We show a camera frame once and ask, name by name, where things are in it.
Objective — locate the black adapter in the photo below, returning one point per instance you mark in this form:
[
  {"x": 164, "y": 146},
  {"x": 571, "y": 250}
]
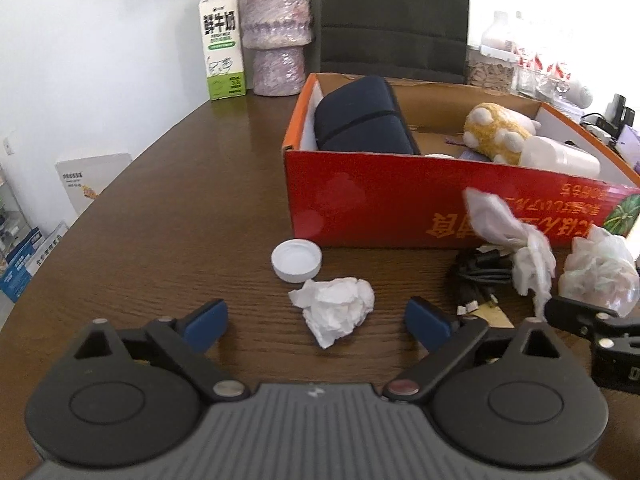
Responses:
[{"x": 620, "y": 109}]

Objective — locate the white power strip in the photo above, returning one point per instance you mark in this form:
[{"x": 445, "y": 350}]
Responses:
[{"x": 600, "y": 129}]

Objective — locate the clear jar of grains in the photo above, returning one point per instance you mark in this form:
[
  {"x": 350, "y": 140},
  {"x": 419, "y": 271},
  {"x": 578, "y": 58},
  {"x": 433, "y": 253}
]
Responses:
[{"x": 487, "y": 72}]

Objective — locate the yellow white plush toy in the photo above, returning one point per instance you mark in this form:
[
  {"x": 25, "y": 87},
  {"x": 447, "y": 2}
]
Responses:
[{"x": 495, "y": 130}]

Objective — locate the green white milk carton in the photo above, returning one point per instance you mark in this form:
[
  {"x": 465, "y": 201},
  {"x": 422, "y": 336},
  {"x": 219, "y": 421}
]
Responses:
[{"x": 222, "y": 45}]

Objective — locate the balled white tissue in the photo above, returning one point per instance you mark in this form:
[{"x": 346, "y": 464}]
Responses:
[{"x": 335, "y": 310}]

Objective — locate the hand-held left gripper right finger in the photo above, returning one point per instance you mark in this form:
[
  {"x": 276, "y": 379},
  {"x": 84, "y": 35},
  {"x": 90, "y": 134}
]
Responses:
[{"x": 427, "y": 325}]

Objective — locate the white plastic container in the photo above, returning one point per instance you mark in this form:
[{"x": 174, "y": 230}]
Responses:
[{"x": 560, "y": 157}]

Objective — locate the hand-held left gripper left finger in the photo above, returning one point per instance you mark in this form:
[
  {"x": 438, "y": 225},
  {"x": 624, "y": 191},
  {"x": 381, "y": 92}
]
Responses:
[{"x": 207, "y": 327}]

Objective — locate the long white tissue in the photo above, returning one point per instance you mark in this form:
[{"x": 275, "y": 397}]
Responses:
[{"x": 500, "y": 220}]

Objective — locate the pack of water bottles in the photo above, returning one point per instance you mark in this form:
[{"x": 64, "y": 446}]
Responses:
[{"x": 520, "y": 42}]

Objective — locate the red cardboard box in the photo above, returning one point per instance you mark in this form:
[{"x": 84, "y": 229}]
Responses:
[{"x": 375, "y": 200}]

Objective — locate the large white bottle cap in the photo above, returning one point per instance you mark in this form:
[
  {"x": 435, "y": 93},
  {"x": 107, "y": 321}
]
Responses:
[{"x": 296, "y": 260}]

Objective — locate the white booklet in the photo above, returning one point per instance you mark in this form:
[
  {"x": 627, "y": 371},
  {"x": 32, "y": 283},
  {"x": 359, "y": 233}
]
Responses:
[{"x": 90, "y": 182}]

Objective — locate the lavender paper sheet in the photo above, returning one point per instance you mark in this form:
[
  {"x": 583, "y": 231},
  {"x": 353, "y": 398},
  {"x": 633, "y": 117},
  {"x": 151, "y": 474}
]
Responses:
[{"x": 472, "y": 156}]

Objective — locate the clear plastic bag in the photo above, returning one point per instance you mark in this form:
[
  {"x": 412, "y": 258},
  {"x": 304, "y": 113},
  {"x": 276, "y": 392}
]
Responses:
[{"x": 600, "y": 270}]

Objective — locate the blue boxes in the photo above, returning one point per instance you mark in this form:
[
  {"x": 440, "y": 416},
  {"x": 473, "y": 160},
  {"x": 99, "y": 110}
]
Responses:
[{"x": 22, "y": 260}]

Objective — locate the beige rectangular block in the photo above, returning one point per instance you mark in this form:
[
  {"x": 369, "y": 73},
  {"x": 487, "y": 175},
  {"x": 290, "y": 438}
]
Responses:
[{"x": 492, "y": 316}]

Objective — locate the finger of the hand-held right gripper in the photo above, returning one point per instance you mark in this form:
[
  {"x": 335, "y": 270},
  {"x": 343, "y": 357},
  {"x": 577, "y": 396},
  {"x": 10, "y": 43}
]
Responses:
[{"x": 580, "y": 317}]

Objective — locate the black paper bag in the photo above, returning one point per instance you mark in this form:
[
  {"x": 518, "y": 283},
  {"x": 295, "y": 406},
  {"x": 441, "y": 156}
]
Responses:
[{"x": 395, "y": 20}]

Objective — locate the white round device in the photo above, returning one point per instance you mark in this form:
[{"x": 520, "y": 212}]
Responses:
[{"x": 579, "y": 92}]

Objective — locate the purple textured vase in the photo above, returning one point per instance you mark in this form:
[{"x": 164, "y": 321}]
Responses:
[{"x": 277, "y": 25}]

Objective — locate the navy zip case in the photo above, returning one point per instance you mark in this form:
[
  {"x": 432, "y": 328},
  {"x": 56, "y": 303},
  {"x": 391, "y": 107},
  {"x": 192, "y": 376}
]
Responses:
[{"x": 362, "y": 120}]

